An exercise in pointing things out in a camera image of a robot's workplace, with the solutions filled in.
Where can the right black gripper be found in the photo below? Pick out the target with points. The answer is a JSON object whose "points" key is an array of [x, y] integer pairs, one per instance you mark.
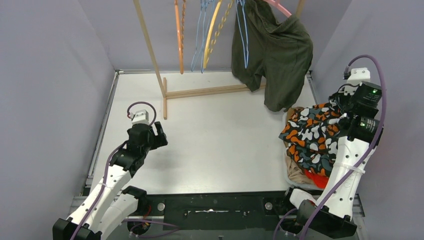
{"points": [[343, 98]]}

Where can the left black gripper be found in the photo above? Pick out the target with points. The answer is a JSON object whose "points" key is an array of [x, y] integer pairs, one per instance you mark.
{"points": [[156, 137]]}

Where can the orange camouflage print shorts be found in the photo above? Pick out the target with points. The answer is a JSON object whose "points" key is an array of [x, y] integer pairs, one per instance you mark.
{"points": [[331, 130]]}

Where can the red orange shorts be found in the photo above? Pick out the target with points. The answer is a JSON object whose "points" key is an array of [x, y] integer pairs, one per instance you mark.
{"points": [[320, 181]]}

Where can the beige shorts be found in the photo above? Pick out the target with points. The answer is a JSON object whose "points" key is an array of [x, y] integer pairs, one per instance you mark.
{"points": [[295, 173]]}

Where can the cream wooden hanger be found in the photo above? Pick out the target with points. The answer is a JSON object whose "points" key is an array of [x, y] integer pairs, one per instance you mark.
{"points": [[212, 33]]}

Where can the white plastic basket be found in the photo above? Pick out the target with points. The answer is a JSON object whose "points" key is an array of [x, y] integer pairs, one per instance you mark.
{"points": [[288, 179]]}

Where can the wooden clothes hanger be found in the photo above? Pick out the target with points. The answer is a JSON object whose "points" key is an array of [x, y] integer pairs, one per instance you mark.
{"points": [[180, 27]]}

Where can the light blue wire hanger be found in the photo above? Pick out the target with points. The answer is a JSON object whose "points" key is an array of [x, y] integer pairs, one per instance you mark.
{"points": [[200, 34]]}

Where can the olive brown shorts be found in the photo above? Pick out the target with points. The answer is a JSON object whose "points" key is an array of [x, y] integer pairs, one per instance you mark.
{"points": [[293, 114]]}

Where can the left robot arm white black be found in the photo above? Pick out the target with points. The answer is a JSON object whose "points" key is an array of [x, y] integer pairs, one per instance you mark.
{"points": [[111, 200]]}

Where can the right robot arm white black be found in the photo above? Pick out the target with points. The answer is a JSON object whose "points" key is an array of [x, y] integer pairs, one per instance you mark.
{"points": [[331, 213]]}

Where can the dark green patterned shorts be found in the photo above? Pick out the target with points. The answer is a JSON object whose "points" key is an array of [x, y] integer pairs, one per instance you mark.
{"points": [[279, 52]]}

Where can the pink plastic hanger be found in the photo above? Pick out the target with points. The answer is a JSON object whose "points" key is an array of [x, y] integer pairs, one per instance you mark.
{"points": [[277, 4]]}

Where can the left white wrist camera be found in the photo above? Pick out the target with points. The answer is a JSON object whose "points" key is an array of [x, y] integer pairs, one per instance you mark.
{"points": [[140, 117]]}

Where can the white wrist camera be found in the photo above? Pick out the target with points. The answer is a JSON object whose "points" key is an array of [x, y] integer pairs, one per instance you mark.
{"points": [[355, 76], [140, 117]]}

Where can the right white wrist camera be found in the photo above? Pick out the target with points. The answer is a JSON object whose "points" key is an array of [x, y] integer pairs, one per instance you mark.
{"points": [[355, 76]]}

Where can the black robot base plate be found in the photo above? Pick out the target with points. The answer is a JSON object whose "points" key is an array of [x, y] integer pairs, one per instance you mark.
{"points": [[214, 216]]}

